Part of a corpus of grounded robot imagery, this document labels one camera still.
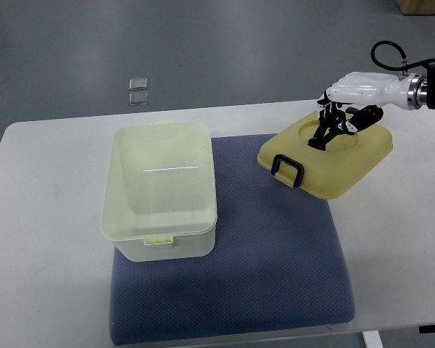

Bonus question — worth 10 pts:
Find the cardboard box corner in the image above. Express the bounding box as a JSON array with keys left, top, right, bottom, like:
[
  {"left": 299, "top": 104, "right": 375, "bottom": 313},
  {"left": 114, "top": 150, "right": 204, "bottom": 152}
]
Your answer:
[{"left": 396, "top": 0, "right": 435, "bottom": 15}]

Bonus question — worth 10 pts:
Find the upper metal floor plate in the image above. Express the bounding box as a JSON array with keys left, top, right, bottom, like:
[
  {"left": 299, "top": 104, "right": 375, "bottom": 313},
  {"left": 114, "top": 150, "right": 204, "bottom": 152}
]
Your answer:
[{"left": 129, "top": 77, "right": 148, "bottom": 91}]

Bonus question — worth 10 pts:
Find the white table leg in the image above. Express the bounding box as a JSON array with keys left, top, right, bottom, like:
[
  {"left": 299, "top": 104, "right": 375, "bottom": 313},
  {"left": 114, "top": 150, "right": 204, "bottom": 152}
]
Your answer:
[{"left": 362, "top": 331, "right": 384, "bottom": 348}]

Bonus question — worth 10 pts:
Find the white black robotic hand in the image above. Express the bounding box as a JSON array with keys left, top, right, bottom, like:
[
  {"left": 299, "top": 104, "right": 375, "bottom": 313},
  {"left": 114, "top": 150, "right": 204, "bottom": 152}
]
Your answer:
[{"left": 308, "top": 72, "right": 428, "bottom": 151}]

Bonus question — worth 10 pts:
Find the yellow storage box lid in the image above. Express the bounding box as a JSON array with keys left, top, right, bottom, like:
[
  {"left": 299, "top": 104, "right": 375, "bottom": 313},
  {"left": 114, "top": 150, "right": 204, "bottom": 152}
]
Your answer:
[{"left": 257, "top": 112, "right": 393, "bottom": 199}]

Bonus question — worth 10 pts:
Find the black bracket under table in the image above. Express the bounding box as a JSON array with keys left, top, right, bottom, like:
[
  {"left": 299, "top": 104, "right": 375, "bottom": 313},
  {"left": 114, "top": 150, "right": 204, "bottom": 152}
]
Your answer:
[{"left": 418, "top": 324, "right": 435, "bottom": 334}]

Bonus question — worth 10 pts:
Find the blue fabric cushion mat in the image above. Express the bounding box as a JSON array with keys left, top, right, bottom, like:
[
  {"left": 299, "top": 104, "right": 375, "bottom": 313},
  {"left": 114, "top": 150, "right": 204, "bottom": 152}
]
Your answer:
[{"left": 109, "top": 135, "right": 355, "bottom": 346}]

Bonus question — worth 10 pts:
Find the white storage box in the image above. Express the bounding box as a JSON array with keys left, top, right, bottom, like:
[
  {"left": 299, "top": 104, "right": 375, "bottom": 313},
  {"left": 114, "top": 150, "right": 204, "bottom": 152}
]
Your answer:
[{"left": 101, "top": 122, "right": 218, "bottom": 262}]

